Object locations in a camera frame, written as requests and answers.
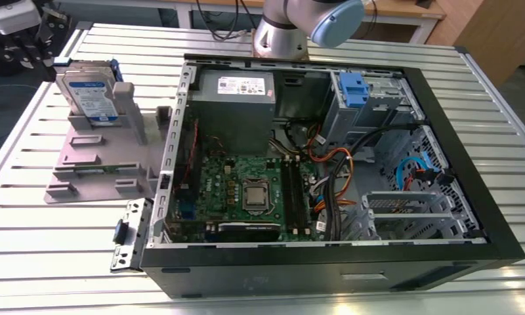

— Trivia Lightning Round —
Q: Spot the green motherboard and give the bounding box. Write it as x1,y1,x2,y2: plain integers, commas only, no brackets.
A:
165,154,329,243

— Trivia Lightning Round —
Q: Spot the metal disk bay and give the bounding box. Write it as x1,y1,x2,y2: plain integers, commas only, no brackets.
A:
361,191,483,242

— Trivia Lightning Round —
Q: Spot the black graphics card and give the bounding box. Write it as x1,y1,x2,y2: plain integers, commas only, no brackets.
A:
205,221,284,243

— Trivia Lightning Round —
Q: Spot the blue plastic drive latch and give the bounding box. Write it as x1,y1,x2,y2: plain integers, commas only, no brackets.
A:
339,72,371,108

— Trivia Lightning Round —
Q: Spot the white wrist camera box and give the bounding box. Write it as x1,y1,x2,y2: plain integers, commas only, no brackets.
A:
0,0,44,35

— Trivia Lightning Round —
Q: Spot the silver CPU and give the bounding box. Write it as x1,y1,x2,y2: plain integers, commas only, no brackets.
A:
244,186,268,206

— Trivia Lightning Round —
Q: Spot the hard disk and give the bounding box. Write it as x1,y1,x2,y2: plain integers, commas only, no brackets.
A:
52,57,124,129

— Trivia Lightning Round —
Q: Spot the metal card retention bracket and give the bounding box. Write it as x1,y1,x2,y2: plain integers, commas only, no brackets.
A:
109,198,155,273

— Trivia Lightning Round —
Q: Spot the white floor cable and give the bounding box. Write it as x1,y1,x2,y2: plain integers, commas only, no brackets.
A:
0,83,40,96

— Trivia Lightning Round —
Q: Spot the metal drive cage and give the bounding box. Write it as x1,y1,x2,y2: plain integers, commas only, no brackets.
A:
323,70,425,155

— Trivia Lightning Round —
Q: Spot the thin red wire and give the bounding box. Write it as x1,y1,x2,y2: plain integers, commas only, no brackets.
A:
181,117,201,190

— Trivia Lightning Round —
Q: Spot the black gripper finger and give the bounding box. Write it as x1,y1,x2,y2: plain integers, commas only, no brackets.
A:
39,5,71,45
19,42,59,83

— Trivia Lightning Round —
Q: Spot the blue data wire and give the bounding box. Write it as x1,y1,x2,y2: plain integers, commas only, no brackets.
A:
396,157,430,191

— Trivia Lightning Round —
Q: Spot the grey power supply unit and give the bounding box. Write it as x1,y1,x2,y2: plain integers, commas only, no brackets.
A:
188,68,277,158

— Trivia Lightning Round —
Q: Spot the blue expansion slot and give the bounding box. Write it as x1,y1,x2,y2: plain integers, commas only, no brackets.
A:
177,198,199,221

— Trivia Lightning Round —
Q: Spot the CPU socket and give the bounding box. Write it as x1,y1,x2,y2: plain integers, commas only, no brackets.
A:
239,177,273,215

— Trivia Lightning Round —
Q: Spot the black RAM slot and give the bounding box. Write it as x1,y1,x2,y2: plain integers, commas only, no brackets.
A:
281,156,300,236
292,156,312,236

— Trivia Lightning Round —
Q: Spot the black office chair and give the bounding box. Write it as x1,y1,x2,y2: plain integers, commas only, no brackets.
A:
0,62,32,79

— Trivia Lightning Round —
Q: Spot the brown wooden cabinet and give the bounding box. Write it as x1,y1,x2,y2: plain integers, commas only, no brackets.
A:
427,0,525,88

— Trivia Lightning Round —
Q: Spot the power wire black connector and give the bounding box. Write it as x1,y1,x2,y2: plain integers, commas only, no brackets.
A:
413,167,456,188

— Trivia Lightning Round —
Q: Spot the yellow black wire bundle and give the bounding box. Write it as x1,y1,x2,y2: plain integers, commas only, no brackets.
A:
269,137,309,158

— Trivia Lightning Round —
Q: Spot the grey parts rack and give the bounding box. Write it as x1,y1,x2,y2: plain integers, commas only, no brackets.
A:
43,81,176,205

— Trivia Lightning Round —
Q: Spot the green RAM stick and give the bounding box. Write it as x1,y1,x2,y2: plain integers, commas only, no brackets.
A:
72,165,121,173

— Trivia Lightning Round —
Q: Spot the orange wire bundle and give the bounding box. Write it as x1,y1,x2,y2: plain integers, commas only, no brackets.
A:
308,147,360,214

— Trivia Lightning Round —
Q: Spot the black PC case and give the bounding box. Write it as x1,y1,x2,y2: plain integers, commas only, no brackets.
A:
139,52,525,299

